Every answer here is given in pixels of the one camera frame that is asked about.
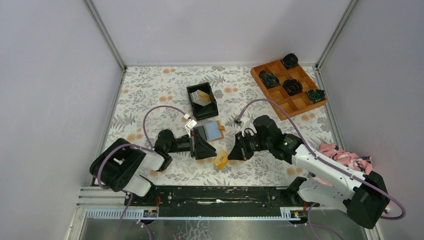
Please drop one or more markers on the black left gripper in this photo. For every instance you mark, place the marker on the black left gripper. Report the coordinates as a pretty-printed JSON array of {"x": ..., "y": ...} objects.
[{"x": 198, "y": 148}]

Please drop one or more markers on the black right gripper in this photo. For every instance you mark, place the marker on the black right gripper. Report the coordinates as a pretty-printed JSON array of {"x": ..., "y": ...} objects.
[{"x": 240, "y": 151}]

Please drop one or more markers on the yellow leather card holder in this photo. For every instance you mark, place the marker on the yellow leather card holder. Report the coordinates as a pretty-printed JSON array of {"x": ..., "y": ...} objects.
[{"x": 211, "y": 131}]

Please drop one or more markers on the black plastic card box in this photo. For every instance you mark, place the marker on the black plastic card box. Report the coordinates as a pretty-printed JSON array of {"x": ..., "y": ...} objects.
[{"x": 206, "y": 112}]

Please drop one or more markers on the gold credit card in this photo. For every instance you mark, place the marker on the gold credit card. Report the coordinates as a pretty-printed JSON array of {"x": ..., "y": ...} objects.
[{"x": 221, "y": 160}]

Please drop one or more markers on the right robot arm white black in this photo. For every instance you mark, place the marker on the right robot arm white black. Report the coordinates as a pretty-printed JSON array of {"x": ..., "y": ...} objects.
[{"x": 361, "y": 196}]

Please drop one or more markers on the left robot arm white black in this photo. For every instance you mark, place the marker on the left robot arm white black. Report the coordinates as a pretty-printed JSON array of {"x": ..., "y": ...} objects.
[{"x": 119, "y": 167}]

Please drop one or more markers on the stack of credit cards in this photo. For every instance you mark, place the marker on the stack of credit cards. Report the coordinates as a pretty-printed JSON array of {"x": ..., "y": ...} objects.
[{"x": 201, "y": 98}]

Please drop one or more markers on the floral patterned table mat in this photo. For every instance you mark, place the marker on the floral patterned table mat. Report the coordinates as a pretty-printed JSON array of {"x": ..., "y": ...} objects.
[{"x": 154, "y": 98}]

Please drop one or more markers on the rolled green tie left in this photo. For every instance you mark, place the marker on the rolled green tie left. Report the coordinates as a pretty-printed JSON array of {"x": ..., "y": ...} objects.
[{"x": 268, "y": 79}]

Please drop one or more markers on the rolled green tie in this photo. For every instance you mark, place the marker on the rolled green tie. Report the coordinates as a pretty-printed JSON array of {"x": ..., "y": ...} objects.
[
  {"x": 316, "y": 95},
  {"x": 268, "y": 79}
]

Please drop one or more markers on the orange wooden compartment tray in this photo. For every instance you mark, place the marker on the orange wooden compartment tray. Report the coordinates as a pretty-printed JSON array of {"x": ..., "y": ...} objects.
[{"x": 294, "y": 105}]

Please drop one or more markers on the rolled dark tie centre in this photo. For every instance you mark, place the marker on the rolled dark tie centre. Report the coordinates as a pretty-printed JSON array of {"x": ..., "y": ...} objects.
[{"x": 292, "y": 87}]

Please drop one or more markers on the rolled dark tie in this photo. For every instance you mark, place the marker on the rolled dark tie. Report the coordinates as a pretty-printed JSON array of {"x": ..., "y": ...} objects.
[
  {"x": 292, "y": 87},
  {"x": 290, "y": 61}
]

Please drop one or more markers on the rolled green tie right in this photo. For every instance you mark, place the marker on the rolled green tie right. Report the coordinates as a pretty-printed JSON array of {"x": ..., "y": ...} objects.
[{"x": 316, "y": 95}]

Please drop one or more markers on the rolled dark tie top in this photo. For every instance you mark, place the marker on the rolled dark tie top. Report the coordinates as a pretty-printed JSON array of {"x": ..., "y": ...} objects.
[{"x": 290, "y": 61}]

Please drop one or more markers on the pink patterned cloth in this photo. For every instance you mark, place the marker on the pink patterned cloth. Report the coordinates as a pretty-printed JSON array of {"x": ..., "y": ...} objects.
[{"x": 349, "y": 159}]

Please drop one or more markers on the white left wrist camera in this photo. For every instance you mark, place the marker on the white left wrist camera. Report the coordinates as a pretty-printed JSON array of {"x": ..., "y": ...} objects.
[{"x": 189, "y": 124}]

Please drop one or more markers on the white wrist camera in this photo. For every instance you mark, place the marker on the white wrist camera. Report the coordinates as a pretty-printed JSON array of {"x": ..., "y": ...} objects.
[
  {"x": 189, "y": 124},
  {"x": 243, "y": 122}
]

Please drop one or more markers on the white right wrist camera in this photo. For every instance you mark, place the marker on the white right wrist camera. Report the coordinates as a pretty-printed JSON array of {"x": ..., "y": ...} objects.
[{"x": 243, "y": 122}]

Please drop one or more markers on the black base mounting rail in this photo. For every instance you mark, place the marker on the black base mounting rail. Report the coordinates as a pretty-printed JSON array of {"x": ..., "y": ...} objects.
[{"x": 219, "y": 201}]

